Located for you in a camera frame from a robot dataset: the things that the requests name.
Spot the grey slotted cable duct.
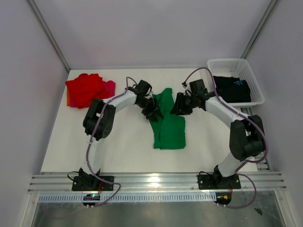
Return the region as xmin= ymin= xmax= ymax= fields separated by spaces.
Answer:
xmin=37 ymin=191 xmax=216 ymax=203

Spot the black controller board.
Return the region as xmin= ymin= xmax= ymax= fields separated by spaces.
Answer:
xmin=214 ymin=193 xmax=232 ymax=206
xmin=82 ymin=193 xmax=100 ymax=207

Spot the right black controller board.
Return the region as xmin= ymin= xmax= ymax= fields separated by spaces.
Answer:
xmin=214 ymin=193 xmax=232 ymax=206

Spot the black t shirt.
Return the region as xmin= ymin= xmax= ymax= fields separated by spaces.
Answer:
xmin=214 ymin=76 xmax=251 ymax=103

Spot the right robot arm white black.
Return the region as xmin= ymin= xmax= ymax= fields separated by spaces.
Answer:
xmin=171 ymin=79 xmax=266 ymax=189

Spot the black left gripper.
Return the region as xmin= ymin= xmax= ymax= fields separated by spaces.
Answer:
xmin=136 ymin=97 xmax=163 ymax=122

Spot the white plastic basket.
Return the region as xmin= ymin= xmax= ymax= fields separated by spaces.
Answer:
xmin=207 ymin=58 xmax=265 ymax=108

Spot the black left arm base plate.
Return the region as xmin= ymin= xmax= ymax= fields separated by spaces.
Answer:
xmin=71 ymin=175 xmax=114 ymax=192

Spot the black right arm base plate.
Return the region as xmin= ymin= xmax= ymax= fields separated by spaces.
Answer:
xmin=197 ymin=171 xmax=241 ymax=190

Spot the left black controller board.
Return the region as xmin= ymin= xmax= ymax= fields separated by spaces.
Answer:
xmin=82 ymin=193 xmax=100 ymax=207

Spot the red folded t shirt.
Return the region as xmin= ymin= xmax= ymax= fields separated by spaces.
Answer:
xmin=65 ymin=73 xmax=109 ymax=109

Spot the orange folded t shirt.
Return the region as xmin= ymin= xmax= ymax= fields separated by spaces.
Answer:
xmin=66 ymin=90 xmax=70 ymax=106

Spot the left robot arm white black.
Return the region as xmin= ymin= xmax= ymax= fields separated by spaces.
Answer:
xmin=74 ymin=80 xmax=164 ymax=190

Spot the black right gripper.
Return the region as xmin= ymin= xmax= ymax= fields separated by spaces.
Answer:
xmin=170 ymin=92 xmax=197 ymax=116

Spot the green t shirt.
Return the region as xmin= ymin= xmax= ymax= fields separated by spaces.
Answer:
xmin=150 ymin=88 xmax=186 ymax=149

